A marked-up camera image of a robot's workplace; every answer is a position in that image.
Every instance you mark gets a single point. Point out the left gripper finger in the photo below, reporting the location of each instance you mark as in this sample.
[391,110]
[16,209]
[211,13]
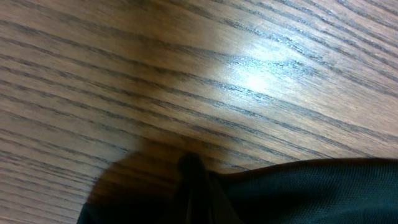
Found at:
[197,191]

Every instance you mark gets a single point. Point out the black t-shirt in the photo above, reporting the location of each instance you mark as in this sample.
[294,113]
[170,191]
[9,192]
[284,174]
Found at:
[315,191]

